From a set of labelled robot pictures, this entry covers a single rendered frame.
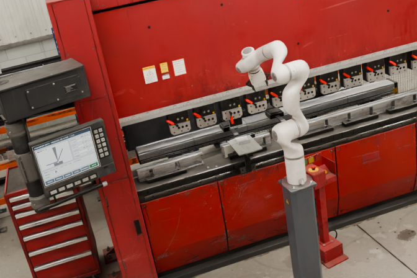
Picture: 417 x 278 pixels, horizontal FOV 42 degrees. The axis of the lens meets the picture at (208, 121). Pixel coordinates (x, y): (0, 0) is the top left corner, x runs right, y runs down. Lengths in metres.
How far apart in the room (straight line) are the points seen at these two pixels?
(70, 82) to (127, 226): 1.22
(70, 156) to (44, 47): 4.60
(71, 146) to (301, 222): 1.49
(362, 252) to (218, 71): 1.81
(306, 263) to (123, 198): 1.30
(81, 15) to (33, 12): 4.33
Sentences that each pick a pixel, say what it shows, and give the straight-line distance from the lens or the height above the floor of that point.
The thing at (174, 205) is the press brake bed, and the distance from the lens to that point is 4.09.
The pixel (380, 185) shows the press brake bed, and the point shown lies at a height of 0.29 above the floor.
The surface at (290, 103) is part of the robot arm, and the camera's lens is 3.17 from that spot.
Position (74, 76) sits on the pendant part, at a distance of 3.25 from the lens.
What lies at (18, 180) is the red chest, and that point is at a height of 0.98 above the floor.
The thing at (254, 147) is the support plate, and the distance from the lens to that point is 3.98.
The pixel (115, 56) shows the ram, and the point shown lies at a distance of 3.72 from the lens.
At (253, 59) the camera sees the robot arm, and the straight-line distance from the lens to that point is 3.35.
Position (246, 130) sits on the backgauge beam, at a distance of 4.44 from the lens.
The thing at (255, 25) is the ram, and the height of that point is 1.83.
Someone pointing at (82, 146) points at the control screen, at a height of 1.48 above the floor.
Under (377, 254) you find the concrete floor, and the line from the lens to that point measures 4.51.
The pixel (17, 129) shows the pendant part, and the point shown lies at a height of 1.67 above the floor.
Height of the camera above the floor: 2.76
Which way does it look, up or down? 23 degrees down
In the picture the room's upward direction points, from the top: 10 degrees counter-clockwise
